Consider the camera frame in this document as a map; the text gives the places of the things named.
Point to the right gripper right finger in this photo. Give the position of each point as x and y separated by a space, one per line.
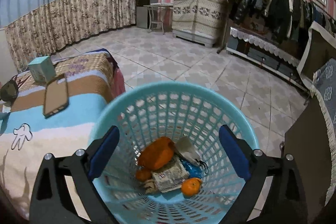
285 203

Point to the printed snack wrapper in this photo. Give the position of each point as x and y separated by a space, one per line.
171 176

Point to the blue plastic bag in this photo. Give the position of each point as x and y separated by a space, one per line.
193 170

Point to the covered chest with cloth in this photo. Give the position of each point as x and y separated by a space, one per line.
199 21

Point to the low shelf with lace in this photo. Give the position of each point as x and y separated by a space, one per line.
264 54

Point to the whole orange mandarin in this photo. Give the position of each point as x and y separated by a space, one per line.
191 186

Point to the water dispenser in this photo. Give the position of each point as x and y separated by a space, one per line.
142 13

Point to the brown paper ball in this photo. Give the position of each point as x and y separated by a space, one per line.
150 186

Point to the peeled orange peel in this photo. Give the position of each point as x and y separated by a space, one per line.
143 174

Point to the blue patterned sofa cover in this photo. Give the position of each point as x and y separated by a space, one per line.
324 89

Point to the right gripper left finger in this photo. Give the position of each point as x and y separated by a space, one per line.
51 201

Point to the black ribbed paper cup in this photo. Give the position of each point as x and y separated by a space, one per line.
9 91

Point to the orange snack bag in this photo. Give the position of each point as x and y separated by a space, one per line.
157 154

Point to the khaki cloth mask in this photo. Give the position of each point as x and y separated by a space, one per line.
186 150

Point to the clothes rack with garments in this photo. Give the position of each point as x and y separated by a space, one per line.
285 20

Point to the teal cardboard box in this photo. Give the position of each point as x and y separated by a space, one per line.
42 69

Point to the cartoon striped blanket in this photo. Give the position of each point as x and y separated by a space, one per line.
27 135

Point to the brown phone case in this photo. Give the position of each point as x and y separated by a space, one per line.
56 97

